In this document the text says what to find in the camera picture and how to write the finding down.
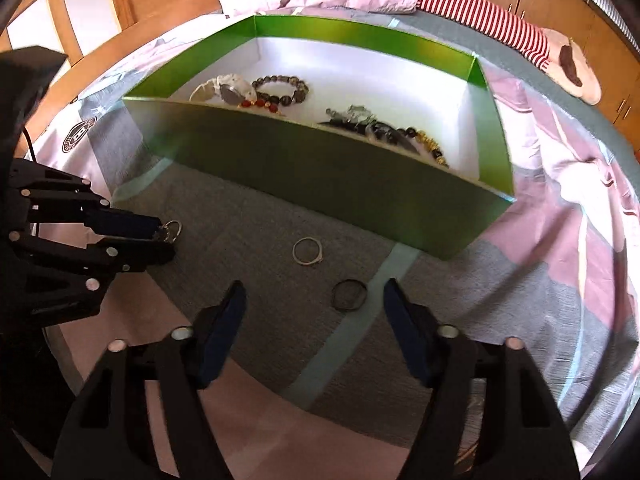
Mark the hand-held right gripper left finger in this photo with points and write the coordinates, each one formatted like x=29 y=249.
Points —
x=225 y=332

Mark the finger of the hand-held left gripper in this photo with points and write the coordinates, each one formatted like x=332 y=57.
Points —
x=135 y=255
x=127 y=224

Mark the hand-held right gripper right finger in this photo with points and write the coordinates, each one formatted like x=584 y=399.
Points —
x=410 y=332

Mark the white wrist watch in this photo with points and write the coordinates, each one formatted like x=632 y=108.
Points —
x=232 y=91

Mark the green cardboard box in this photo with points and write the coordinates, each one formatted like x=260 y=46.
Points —
x=325 y=180

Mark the round rhinestone pendant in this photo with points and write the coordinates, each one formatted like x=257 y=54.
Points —
x=335 y=114

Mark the patterned pink grey bed sheet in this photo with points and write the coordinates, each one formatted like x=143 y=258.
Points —
x=250 y=230

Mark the striped plush toy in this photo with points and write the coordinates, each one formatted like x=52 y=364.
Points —
x=480 y=10

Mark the wooden wardrobe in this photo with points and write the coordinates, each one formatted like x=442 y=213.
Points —
x=575 y=20

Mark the window blind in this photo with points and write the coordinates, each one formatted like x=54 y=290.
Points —
x=617 y=15

